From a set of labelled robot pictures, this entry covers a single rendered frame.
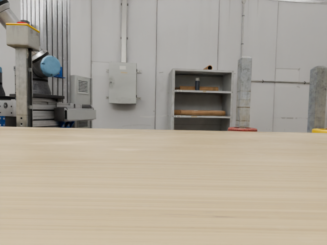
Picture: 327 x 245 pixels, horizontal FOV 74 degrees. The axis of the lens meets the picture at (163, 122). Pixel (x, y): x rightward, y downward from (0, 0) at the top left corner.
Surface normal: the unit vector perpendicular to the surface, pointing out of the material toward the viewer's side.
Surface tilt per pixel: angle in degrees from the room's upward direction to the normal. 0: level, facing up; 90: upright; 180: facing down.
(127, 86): 90
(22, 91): 90
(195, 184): 0
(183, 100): 90
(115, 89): 90
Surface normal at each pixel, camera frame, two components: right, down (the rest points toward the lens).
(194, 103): 0.10, 0.05
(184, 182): 0.02, -1.00
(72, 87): -0.41, 0.04
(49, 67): 0.83, 0.14
